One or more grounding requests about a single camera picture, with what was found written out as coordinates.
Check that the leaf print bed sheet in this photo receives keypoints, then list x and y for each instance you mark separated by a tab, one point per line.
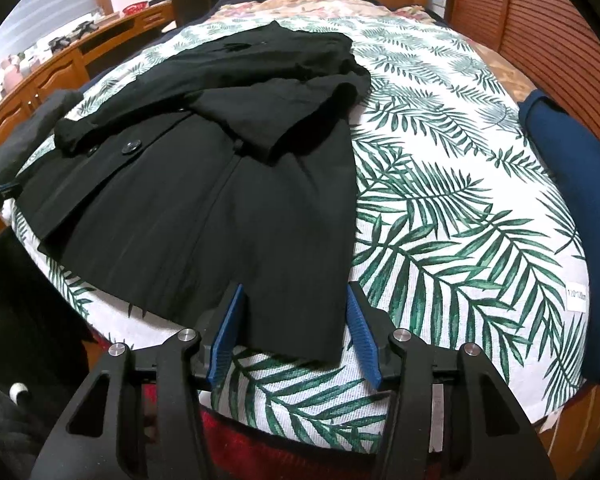
455	210

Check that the orange patterned bed mat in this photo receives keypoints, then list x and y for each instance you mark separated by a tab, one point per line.
505	75

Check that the grey window blind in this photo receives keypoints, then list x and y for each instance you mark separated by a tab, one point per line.
55	0

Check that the black spare gripper device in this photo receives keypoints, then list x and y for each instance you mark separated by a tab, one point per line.
61	44
87	29

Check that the dark wooden chair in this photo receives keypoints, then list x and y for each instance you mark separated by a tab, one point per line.
190	2

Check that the floral pillow cover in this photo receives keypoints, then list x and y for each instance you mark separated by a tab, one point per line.
330	7

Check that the red basket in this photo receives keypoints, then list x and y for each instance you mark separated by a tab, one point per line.
135	8

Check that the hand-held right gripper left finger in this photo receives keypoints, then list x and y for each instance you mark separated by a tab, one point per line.
227	330

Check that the grey folded garment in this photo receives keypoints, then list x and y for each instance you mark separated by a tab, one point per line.
20	135

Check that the wooden desk with cabinets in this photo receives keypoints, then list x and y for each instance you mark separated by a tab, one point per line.
55	70

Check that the navy blue folded garment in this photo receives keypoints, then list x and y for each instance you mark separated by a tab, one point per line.
570	170

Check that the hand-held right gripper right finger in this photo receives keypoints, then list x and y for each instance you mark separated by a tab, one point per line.
362	340

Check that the person's black clothing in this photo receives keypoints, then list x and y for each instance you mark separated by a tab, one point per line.
25	310

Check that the pink bottle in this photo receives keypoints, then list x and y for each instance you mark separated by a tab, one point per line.
11	75

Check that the wooden louvered wardrobe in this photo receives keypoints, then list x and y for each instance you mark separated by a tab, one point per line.
530	20

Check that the black button coat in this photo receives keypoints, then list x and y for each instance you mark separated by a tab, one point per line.
205	185

